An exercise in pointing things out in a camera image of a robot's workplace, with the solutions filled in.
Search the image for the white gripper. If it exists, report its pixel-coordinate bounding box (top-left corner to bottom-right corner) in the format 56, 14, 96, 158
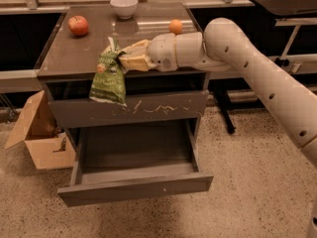
119, 33, 177, 72

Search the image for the green jalapeno chip bag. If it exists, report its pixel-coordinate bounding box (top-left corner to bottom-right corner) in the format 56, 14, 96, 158
89, 37, 126, 106

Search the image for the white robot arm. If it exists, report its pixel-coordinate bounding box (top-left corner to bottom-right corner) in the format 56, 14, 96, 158
119, 18, 317, 167

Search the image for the scratched grey upper drawer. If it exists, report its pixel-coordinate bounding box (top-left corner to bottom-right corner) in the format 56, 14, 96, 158
49, 90, 208, 128

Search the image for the grey drawer cabinet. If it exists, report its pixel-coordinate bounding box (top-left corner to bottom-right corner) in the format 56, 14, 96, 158
38, 3, 212, 206

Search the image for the open grey lower drawer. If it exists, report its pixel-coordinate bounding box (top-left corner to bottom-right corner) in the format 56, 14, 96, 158
57, 119, 213, 206

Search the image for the orange fruit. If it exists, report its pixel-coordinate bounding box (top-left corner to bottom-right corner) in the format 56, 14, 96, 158
168, 19, 182, 35

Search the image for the white ceramic bowl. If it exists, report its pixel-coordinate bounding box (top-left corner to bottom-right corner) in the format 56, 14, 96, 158
110, 0, 139, 19

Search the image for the red apple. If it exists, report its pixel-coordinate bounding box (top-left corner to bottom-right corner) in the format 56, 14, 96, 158
67, 16, 88, 37

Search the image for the open cardboard box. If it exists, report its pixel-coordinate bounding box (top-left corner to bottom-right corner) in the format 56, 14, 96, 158
5, 90, 75, 170

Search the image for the black side table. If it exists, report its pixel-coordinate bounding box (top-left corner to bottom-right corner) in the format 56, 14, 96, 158
205, 0, 316, 145

